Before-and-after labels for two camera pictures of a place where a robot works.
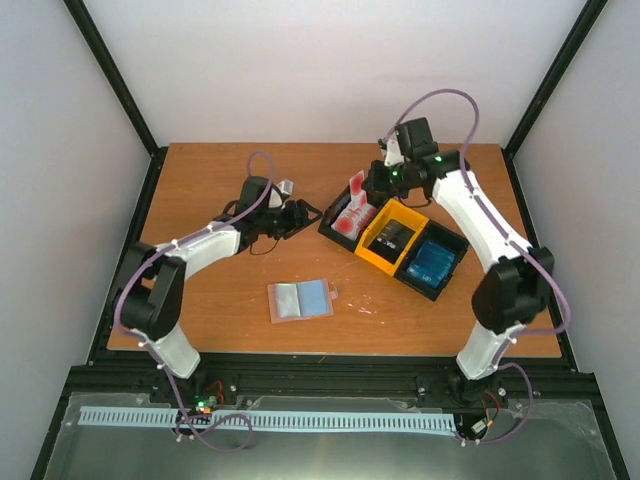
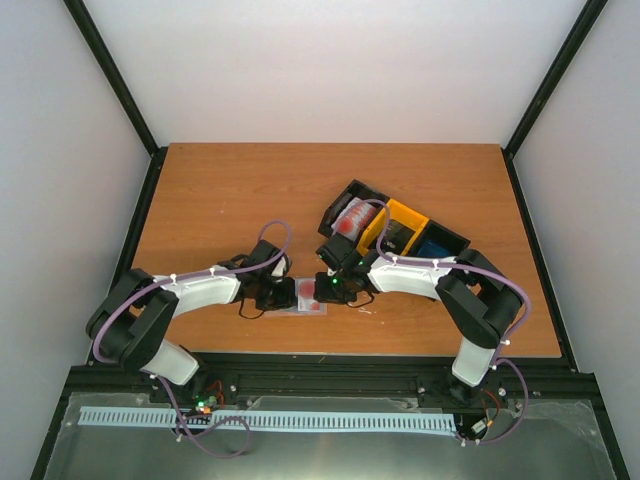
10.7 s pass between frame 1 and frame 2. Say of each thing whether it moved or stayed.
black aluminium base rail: stayed
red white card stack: stayed
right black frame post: stayed
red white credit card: moved
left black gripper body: moved
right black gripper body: moved
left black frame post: stayed
